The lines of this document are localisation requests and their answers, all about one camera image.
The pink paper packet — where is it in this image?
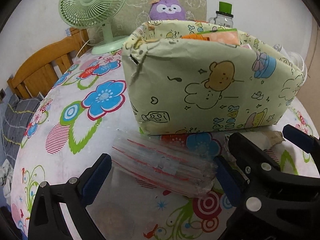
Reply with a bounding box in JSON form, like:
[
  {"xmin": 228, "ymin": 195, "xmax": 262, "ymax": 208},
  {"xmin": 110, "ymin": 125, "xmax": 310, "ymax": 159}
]
[{"xmin": 240, "ymin": 43, "xmax": 252, "ymax": 50}]

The purple plush toy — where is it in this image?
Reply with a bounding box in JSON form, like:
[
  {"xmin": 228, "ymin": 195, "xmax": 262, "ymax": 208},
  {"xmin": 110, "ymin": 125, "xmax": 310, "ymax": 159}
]
[{"xmin": 149, "ymin": 0, "xmax": 186, "ymax": 21}]

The glass jar green lid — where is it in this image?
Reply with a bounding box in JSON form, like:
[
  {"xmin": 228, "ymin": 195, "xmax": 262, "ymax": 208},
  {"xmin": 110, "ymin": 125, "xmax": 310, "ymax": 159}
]
[{"xmin": 208, "ymin": 1, "xmax": 234, "ymax": 28}]

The floral tablecloth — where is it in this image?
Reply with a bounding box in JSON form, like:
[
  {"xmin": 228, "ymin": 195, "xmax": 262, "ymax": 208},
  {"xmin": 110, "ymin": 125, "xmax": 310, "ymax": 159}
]
[{"xmin": 11, "ymin": 47, "xmax": 320, "ymax": 240}]

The silver foil wrapper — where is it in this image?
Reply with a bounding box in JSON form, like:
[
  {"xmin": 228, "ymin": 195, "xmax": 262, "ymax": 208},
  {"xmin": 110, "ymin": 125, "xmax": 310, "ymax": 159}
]
[{"xmin": 222, "ymin": 131, "xmax": 285, "ymax": 164}]

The yellow cartoon storage box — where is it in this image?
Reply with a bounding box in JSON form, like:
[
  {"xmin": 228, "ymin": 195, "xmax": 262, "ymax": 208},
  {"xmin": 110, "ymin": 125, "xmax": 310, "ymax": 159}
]
[{"xmin": 122, "ymin": 20, "xmax": 304, "ymax": 135}]

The fan power cable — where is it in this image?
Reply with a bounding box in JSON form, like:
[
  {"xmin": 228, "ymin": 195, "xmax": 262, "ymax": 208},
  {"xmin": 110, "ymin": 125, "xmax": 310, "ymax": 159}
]
[{"xmin": 73, "ymin": 29, "xmax": 106, "ymax": 62}]

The green tissue pack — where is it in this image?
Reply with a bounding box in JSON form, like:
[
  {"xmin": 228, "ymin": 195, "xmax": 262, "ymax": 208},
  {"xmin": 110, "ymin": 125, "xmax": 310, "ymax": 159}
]
[{"xmin": 182, "ymin": 29, "xmax": 240, "ymax": 45}]

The grey plaid bedding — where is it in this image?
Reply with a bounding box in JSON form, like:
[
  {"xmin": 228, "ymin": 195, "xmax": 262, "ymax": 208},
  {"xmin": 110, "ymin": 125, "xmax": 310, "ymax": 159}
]
[{"xmin": 1, "ymin": 94, "xmax": 43, "ymax": 166}]

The clear plastic bag roll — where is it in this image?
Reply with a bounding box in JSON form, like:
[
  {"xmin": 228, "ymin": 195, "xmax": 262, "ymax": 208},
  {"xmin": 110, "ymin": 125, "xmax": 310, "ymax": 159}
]
[{"xmin": 110, "ymin": 131, "xmax": 217, "ymax": 198}]

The green patterned cardboard board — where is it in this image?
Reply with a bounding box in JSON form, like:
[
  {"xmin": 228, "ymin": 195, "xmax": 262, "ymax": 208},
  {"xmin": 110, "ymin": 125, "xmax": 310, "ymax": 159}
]
[{"xmin": 87, "ymin": 0, "xmax": 209, "ymax": 41}]

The white standing fan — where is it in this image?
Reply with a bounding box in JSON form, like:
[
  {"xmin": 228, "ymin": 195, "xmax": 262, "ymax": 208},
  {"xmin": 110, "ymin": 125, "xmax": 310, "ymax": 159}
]
[{"xmin": 273, "ymin": 44, "xmax": 308, "ymax": 80}]

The green desk fan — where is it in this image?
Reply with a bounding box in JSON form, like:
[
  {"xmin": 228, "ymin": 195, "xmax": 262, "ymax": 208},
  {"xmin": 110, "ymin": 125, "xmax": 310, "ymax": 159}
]
[{"xmin": 59, "ymin": 0, "xmax": 127, "ymax": 55}]

